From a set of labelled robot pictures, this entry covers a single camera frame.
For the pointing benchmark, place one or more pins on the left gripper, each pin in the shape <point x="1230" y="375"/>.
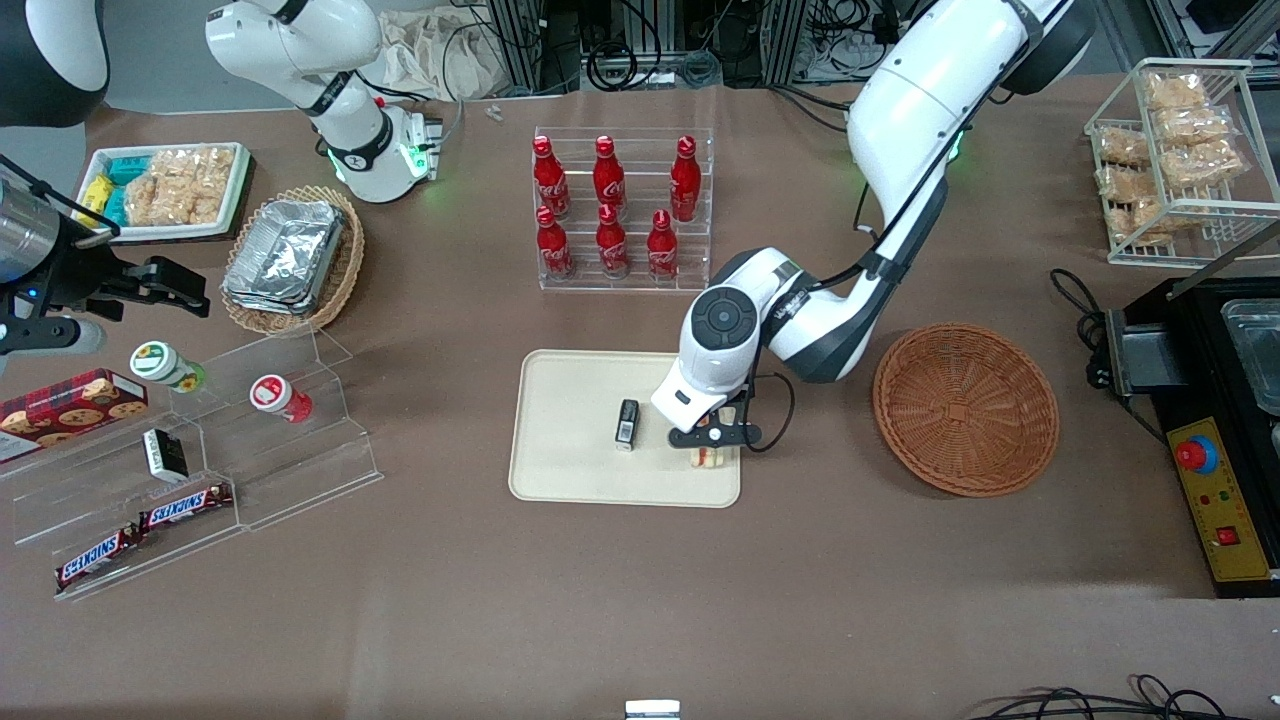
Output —
<point x="740" y="402"/>

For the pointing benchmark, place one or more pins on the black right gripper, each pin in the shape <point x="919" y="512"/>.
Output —
<point x="72" y="273"/>

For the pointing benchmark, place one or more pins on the plastic-wrapped sandwich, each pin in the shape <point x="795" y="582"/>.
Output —
<point x="712" y="458"/>

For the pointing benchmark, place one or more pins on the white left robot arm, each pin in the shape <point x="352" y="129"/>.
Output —
<point x="920" y="90"/>

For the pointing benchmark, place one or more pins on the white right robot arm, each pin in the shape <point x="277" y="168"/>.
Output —
<point x="300" y="40"/>

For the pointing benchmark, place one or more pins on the white snack tray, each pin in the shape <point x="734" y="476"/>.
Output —
<point x="90" y="232"/>

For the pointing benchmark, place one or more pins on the cream plastic tray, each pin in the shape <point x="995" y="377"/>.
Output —
<point x="570" y="440"/>

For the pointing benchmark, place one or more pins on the light oval wicker basket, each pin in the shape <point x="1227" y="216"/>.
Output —
<point x="340" y="270"/>

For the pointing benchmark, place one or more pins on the brown round wicker basket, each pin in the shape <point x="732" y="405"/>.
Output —
<point x="965" y="410"/>

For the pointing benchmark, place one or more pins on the green sunflower yogurt cup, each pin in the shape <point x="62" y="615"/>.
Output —
<point x="160" y="362"/>

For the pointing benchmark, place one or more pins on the small black carton box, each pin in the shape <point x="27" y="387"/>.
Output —
<point x="163" y="455"/>
<point x="627" y="425"/>

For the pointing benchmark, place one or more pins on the rice cracker snack bag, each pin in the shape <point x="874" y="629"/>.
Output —
<point x="1138" y="222"/>
<point x="208" y="175"/>
<point x="155" y="190"/>
<point x="1122" y="145"/>
<point x="1192" y="125"/>
<point x="1175" y="90"/>
<point x="1124" y="183"/>
<point x="1203" y="162"/>

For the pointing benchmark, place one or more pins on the blue snack pack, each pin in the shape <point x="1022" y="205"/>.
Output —
<point x="127" y="170"/>
<point x="117" y="207"/>

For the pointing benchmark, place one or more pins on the stacked aluminium foil trays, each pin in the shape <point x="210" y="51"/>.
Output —
<point x="285" y="255"/>

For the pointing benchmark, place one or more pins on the yellow snack pack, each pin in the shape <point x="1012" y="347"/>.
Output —
<point x="94" y="195"/>

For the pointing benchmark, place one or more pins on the red strawberry yogurt cup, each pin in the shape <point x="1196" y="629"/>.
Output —
<point x="272" y="393"/>

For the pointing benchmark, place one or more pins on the red tartan cookie box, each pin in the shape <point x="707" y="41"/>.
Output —
<point x="70" y="412"/>

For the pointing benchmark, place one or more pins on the red Coca-Cola bottle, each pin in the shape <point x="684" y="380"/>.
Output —
<point x="685" y="180"/>
<point x="554" y="250"/>
<point x="548" y="180"/>
<point x="662" y="250"/>
<point x="608" y="175"/>
<point x="611" y="245"/>

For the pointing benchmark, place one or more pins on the clear acrylic tiered shelf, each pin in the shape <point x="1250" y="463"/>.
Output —
<point x="300" y="470"/>

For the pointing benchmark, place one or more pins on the Snickers chocolate bar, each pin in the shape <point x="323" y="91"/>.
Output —
<point x="97" y="558"/>
<point x="185" y="507"/>

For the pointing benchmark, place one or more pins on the clear acrylic bottle rack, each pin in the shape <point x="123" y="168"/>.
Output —
<point x="645" y="200"/>

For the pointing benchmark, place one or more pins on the white and black device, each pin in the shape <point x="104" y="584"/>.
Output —
<point x="652" y="710"/>

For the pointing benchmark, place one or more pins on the white plastic bag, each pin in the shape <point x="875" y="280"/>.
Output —
<point x="440" y="55"/>

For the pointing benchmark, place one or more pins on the black socket box metal plate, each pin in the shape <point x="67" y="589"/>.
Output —
<point x="1140" y="350"/>

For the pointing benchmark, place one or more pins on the red emergency stop button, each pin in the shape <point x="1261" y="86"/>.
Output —
<point x="1196" y="455"/>

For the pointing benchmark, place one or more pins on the black appliance with yellow panel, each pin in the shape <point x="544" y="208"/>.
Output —
<point x="1240" y="500"/>

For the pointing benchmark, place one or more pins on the grey metal bar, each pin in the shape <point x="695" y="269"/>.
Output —
<point x="1225" y="262"/>

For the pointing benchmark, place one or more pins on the steel pan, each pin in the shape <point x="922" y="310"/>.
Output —
<point x="1258" y="350"/>

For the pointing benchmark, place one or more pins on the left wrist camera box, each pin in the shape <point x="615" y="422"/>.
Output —
<point x="700" y="437"/>

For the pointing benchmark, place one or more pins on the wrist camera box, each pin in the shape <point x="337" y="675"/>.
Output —
<point x="700" y="437"/>
<point x="50" y="337"/>

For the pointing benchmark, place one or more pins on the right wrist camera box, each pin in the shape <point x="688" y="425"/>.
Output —
<point x="50" y="337"/>

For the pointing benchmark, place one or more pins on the aluminium frame post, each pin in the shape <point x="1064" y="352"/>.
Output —
<point x="785" y="40"/>
<point x="515" y="45"/>

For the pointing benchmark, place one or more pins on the red rocker switch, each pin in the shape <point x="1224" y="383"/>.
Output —
<point x="1228" y="536"/>

